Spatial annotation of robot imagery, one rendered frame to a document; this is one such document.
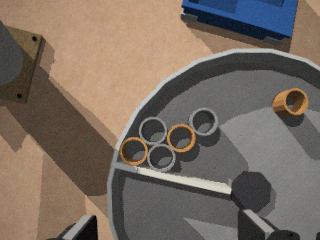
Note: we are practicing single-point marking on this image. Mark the bronze bushing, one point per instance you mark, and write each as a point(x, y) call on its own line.
point(299, 99)
point(125, 156)
point(191, 141)

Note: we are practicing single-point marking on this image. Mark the grey metal ring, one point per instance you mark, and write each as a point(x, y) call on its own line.
point(157, 167)
point(213, 121)
point(141, 130)

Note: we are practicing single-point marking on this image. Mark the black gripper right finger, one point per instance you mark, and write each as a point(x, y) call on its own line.
point(252, 227)

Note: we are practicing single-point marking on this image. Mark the blue crate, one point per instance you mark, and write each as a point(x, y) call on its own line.
point(269, 16)

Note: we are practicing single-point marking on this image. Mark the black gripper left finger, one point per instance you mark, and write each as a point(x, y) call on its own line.
point(84, 229)

